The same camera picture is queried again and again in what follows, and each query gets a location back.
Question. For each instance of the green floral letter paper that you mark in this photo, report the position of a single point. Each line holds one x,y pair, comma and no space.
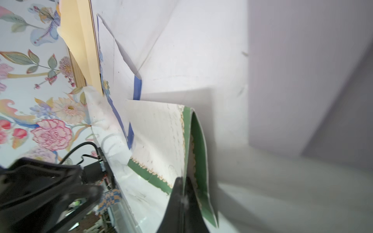
170,144

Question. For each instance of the yellow envelope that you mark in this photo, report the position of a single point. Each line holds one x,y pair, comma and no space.
78,32

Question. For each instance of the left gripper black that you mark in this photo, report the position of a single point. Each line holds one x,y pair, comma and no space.
41,197

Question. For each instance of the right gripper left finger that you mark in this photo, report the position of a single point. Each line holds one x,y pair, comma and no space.
173,220

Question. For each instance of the grey envelope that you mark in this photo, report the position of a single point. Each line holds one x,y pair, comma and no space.
311,80

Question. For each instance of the blue floral letter paper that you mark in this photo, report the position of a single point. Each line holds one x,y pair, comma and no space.
126,31

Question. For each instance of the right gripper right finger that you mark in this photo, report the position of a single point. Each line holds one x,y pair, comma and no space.
193,219

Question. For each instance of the wooden chessboard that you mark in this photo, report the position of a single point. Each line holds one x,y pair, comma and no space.
78,75

